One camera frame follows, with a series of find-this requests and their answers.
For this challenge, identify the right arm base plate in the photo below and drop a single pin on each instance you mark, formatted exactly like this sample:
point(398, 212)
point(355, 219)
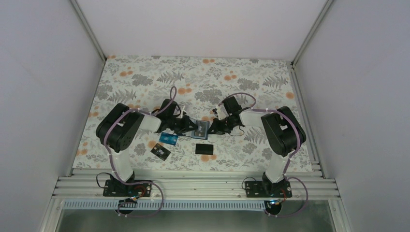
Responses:
point(260, 189)

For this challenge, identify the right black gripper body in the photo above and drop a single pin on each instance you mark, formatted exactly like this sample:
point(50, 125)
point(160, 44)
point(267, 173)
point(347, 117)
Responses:
point(224, 127)

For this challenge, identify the plain black card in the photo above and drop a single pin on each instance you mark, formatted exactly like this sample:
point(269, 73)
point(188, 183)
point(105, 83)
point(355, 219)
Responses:
point(204, 149)

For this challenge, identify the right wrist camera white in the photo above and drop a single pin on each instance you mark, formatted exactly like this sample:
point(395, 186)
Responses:
point(219, 113)

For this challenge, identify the black card with white logo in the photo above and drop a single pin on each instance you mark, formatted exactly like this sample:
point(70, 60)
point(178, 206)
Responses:
point(202, 129)

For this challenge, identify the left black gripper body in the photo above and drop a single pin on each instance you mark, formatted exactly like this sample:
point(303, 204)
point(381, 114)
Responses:
point(179, 127)

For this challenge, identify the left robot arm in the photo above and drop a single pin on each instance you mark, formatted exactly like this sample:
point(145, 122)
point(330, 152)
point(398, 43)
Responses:
point(118, 129)

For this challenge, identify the perforated cable duct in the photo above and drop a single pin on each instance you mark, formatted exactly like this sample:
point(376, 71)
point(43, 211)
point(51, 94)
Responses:
point(107, 204)

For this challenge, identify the blue credit card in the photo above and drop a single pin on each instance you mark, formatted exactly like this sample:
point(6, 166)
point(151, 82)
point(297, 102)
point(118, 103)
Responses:
point(170, 139)

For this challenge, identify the black card with chip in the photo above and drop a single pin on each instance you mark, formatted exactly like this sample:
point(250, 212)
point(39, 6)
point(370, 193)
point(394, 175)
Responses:
point(161, 152)

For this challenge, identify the blue card holder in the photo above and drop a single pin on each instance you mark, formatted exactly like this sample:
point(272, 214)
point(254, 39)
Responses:
point(195, 137)

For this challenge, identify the aluminium rail frame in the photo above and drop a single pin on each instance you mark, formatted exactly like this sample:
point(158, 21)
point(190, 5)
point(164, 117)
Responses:
point(315, 206)

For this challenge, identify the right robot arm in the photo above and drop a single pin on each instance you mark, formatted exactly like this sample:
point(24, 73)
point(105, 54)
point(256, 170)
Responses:
point(283, 131)

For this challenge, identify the floral table mat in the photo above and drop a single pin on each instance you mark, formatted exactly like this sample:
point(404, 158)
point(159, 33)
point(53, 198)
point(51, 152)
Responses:
point(202, 83)

